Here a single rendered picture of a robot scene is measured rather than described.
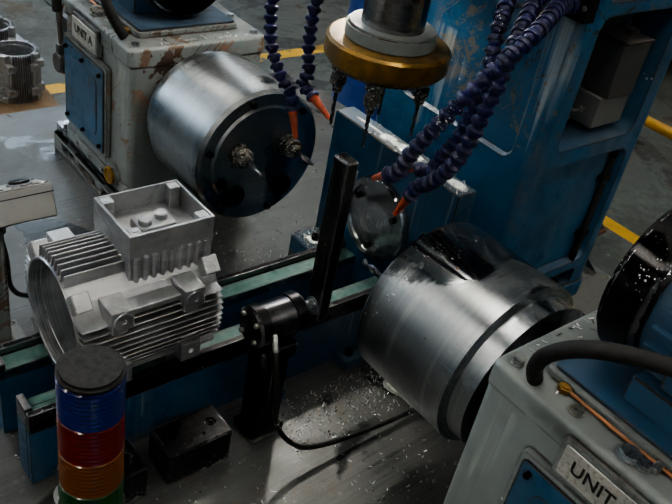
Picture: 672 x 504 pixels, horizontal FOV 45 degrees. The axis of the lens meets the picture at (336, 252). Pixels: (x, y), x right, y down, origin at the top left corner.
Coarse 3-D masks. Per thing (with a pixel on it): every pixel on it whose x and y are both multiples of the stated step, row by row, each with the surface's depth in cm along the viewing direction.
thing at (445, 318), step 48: (432, 240) 107; (480, 240) 108; (384, 288) 106; (432, 288) 103; (480, 288) 101; (528, 288) 101; (384, 336) 106; (432, 336) 101; (480, 336) 97; (528, 336) 99; (432, 384) 101; (480, 384) 98
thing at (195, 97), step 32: (192, 64) 142; (224, 64) 141; (160, 96) 142; (192, 96) 137; (224, 96) 134; (256, 96) 134; (160, 128) 141; (192, 128) 135; (224, 128) 133; (256, 128) 137; (288, 128) 142; (160, 160) 149; (192, 160) 135; (224, 160) 137; (256, 160) 141; (288, 160) 146; (192, 192) 144; (224, 192) 141; (256, 192) 146; (288, 192) 151
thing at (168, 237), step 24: (120, 192) 107; (144, 192) 109; (168, 192) 110; (96, 216) 106; (120, 216) 107; (144, 216) 105; (168, 216) 107; (192, 216) 110; (120, 240) 101; (144, 240) 101; (168, 240) 103; (192, 240) 106; (144, 264) 102; (168, 264) 105
